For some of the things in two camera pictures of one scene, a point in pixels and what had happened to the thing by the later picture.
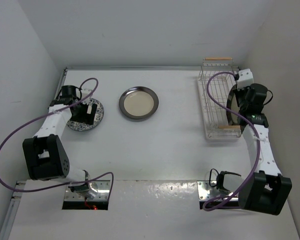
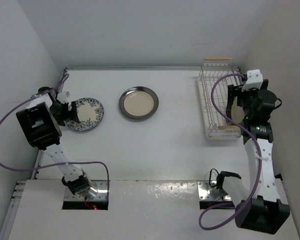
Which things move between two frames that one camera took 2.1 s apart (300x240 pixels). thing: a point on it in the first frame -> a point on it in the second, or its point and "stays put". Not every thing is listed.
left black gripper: x=83 y=118 -> x=67 y=115
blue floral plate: x=98 y=118 stays put
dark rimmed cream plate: x=138 y=102 stays put
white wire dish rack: x=220 y=87 stays put
